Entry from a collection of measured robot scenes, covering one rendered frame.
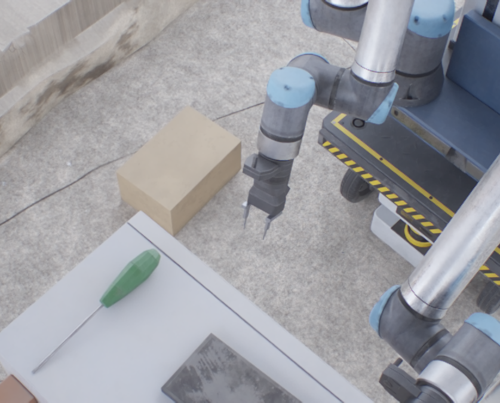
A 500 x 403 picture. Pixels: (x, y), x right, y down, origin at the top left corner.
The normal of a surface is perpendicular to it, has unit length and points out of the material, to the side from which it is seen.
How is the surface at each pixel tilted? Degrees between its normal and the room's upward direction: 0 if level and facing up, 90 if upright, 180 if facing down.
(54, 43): 91
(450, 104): 0
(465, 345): 20
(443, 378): 14
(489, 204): 57
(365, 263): 0
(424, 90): 70
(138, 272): 32
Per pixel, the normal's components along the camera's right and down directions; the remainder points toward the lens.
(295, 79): 0.13, -0.76
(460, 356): -0.17, -0.65
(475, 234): -0.40, 0.35
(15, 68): 0.74, 0.57
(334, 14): -0.36, 0.86
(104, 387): 0.01, -0.53
